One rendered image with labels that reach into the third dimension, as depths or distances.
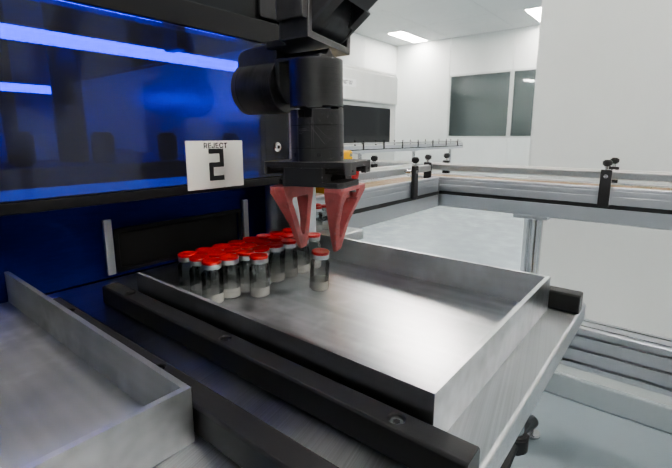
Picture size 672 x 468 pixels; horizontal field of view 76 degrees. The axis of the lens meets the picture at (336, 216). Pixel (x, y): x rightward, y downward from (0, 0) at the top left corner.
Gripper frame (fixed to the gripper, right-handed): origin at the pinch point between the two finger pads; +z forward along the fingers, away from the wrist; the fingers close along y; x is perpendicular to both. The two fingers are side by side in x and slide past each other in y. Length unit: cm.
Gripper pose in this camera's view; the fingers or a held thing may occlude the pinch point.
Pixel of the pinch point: (319, 241)
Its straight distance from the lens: 48.6
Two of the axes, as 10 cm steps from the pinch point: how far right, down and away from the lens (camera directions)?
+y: -9.1, -0.6, 4.2
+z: 0.1, 9.8, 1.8
